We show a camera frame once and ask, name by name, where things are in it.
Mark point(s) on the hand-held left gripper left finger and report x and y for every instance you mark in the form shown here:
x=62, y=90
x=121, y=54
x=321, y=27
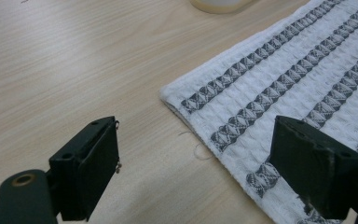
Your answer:
x=87, y=174

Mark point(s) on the white towel with grey stripes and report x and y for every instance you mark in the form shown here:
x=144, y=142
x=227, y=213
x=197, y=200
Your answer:
x=292, y=81

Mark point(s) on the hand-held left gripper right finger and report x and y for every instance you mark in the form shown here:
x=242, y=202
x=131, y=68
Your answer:
x=310, y=168

